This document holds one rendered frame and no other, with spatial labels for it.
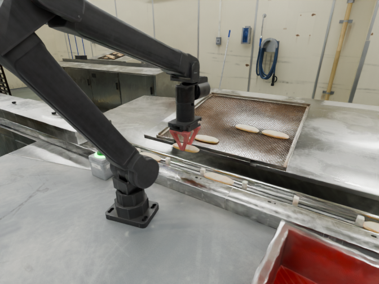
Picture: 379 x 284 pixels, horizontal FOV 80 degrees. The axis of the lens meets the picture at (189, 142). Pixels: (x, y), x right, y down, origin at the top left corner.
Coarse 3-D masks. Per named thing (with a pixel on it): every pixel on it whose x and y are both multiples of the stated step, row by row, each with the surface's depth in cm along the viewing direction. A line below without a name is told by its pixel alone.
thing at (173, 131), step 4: (172, 128) 69; (176, 128) 69; (172, 132) 70; (176, 132) 70; (180, 132) 68; (184, 132) 68; (188, 132) 68; (176, 136) 71; (184, 136) 68; (188, 136) 69; (176, 140) 72; (184, 140) 69; (180, 144) 72; (184, 144) 71; (180, 148) 73; (184, 148) 72
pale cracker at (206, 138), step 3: (198, 135) 89; (201, 135) 89; (204, 135) 88; (195, 138) 88; (198, 138) 88; (201, 138) 87; (204, 138) 87; (207, 138) 86; (210, 138) 86; (213, 138) 86; (204, 141) 86; (207, 141) 85; (210, 141) 85; (213, 141) 85; (216, 141) 85
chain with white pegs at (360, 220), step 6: (138, 150) 86; (162, 162) 83; (168, 162) 80; (204, 168) 73; (246, 186) 67; (294, 198) 59; (294, 204) 60; (330, 216) 57; (360, 216) 53; (348, 222) 56; (360, 222) 53
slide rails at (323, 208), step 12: (180, 168) 77; (192, 168) 77; (240, 180) 70; (252, 192) 65; (264, 192) 65; (276, 192) 65; (288, 204) 60; (300, 204) 61; (312, 204) 60; (348, 216) 56
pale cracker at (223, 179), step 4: (208, 172) 73; (212, 172) 73; (208, 176) 71; (212, 176) 71; (216, 176) 71; (220, 176) 71; (224, 176) 71; (216, 180) 70; (220, 180) 69; (224, 180) 69; (228, 180) 69; (232, 180) 69; (228, 184) 68
